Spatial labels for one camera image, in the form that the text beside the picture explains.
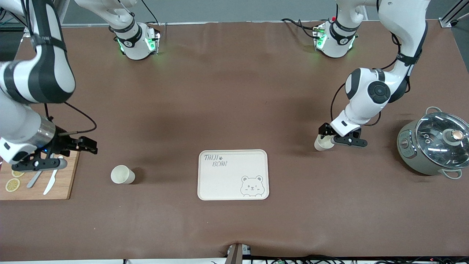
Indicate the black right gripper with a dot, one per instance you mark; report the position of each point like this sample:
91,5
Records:
61,144

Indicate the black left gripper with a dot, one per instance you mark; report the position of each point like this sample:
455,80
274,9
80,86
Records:
325,129

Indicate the white plastic cup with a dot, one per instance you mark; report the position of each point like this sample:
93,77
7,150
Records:
323,145
122,175

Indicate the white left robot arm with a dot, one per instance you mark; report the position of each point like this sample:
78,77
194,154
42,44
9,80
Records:
366,93

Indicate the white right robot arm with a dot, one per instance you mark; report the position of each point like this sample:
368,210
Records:
44,73

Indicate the cream bear print tray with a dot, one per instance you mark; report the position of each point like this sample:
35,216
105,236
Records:
227,179

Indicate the wooden cutting board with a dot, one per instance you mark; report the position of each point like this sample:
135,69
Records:
58,187

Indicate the white plastic knife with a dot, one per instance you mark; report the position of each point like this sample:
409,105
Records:
49,186

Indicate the dried lemon slice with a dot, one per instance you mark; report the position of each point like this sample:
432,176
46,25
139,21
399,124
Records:
13,185
17,173

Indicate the grey electric cooking pot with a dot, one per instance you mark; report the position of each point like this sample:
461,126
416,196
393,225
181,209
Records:
410,154

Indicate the brown table cover mat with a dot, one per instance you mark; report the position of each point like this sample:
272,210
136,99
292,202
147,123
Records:
234,91

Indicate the glass pot lid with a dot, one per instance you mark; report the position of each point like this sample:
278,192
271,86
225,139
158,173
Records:
439,135

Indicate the aluminium frame profile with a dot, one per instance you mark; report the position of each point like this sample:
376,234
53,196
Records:
454,14

